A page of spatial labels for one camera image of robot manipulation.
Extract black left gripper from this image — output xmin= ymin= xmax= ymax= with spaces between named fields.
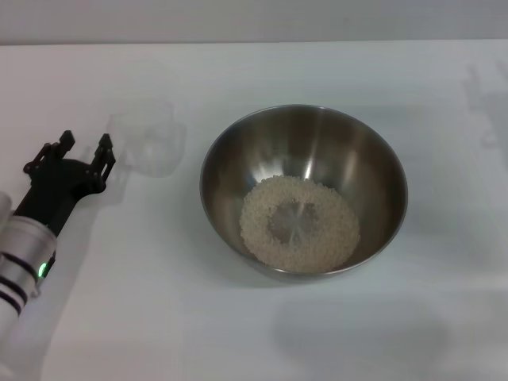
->
xmin=13 ymin=129 xmax=117 ymax=239

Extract clear plastic measuring cup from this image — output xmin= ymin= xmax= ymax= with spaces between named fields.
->
xmin=109 ymin=101 xmax=187 ymax=178

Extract white rice grains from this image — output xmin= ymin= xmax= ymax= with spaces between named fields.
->
xmin=239 ymin=175 xmax=362 ymax=274

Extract stainless steel mixing bowl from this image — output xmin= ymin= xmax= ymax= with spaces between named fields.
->
xmin=199 ymin=103 xmax=409 ymax=283

